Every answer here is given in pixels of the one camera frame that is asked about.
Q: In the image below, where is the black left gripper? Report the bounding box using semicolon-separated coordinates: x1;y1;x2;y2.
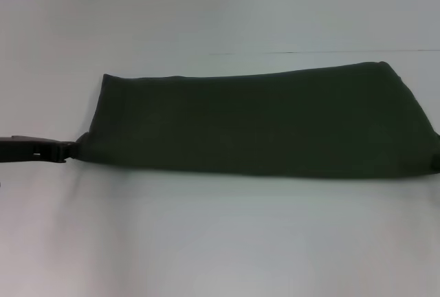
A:
0;134;75;165

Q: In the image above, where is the dark green FREE! t-shirt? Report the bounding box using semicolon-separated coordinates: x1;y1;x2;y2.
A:
70;60;440;177

